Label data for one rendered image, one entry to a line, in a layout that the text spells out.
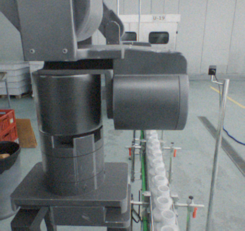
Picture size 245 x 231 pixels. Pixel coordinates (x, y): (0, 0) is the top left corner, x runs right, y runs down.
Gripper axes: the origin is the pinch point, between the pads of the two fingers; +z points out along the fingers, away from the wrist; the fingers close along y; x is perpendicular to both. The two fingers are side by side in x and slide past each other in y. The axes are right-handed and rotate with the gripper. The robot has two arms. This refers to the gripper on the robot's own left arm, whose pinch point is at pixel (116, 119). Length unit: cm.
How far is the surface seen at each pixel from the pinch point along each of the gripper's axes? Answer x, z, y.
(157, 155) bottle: -27.2, 25.2, -14.1
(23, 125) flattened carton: -259, 95, 168
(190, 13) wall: -982, -123, -206
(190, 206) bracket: -4.1, 32.3, -23.8
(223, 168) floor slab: -222, 142, -116
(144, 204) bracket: -4.7, 32.5, -8.4
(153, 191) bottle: -6.2, 28.3, -11.4
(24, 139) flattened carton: -264, 121, 173
